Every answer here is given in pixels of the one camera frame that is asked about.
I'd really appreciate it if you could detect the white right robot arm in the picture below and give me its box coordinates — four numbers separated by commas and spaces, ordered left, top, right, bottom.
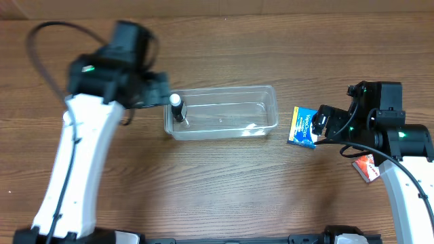
312, 81, 433, 243

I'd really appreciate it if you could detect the clear plastic container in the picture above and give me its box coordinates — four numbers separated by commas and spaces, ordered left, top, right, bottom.
164, 85, 279, 140

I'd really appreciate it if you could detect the red white sachet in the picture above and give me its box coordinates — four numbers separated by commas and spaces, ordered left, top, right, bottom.
352, 155, 380, 183

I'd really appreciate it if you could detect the dark bottle with white cap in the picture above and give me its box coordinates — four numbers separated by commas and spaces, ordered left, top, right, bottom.
170, 94, 186, 123

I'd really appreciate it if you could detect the blue yellow lozenge box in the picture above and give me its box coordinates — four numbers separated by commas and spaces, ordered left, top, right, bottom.
288, 106, 318, 149

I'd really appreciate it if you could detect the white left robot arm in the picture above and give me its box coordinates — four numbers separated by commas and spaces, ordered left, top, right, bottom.
13, 20, 170, 244

